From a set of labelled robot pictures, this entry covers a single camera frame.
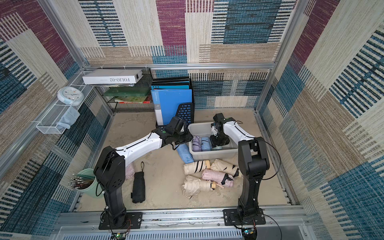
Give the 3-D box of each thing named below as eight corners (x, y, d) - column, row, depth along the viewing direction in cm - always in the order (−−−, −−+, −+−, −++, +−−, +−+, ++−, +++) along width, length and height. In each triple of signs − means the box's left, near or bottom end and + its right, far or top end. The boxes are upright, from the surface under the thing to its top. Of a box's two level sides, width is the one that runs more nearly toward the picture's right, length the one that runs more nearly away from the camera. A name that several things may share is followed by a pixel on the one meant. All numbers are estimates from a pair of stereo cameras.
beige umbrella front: (182, 198, 81) (181, 194, 77) (183, 179, 88) (182, 175, 83) (210, 198, 81) (211, 194, 77) (209, 179, 88) (210, 175, 83)
